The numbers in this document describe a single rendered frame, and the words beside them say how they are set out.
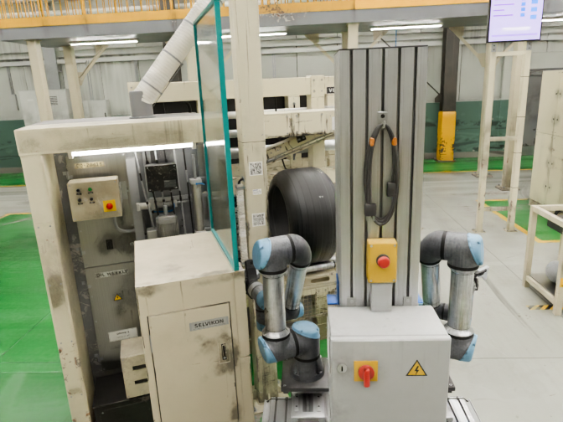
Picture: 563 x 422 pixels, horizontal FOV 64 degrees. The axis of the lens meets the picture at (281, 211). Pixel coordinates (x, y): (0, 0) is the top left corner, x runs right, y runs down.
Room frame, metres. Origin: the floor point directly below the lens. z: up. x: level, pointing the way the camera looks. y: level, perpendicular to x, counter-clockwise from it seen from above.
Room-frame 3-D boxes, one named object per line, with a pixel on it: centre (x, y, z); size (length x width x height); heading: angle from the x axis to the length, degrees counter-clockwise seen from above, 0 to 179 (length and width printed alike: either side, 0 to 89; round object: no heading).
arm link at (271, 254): (1.68, 0.04, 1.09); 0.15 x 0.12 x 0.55; 112
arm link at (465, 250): (1.63, -0.69, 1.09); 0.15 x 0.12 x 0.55; 61
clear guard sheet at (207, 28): (1.85, 0.26, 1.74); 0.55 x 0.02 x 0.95; 17
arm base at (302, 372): (1.73, -0.08, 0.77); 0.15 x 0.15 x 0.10
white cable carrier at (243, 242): (2.44, 0.22, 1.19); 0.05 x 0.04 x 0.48; 17
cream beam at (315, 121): (2.91, -0.12, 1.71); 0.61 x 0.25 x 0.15; 107
